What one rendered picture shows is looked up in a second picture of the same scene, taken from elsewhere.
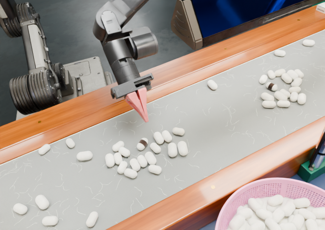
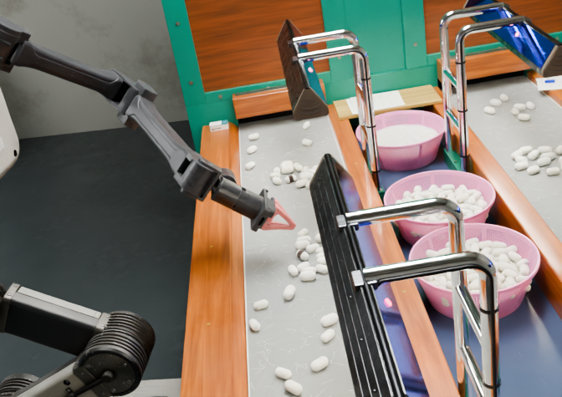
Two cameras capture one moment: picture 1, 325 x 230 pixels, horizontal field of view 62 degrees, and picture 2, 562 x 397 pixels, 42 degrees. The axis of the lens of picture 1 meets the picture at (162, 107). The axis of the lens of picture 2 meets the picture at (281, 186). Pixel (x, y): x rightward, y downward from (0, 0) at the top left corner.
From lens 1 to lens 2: 1.46 m
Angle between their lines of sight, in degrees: 58
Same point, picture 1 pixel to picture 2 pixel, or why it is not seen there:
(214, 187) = not seen: hidden behind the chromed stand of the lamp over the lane
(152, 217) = (386, 248)
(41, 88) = (140, 325)
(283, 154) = (368, 185)
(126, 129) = (269, 267)
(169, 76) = (222, 226)
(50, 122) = (217, 314)
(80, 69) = not seen: outside the picture
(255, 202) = not seen: hidden behind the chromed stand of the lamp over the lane
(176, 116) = (279, 236)
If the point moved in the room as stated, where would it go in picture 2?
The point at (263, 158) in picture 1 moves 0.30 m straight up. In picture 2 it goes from (365, 193) to (353, 82)
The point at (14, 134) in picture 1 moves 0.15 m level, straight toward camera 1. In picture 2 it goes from (213, 345) to (283, 318)
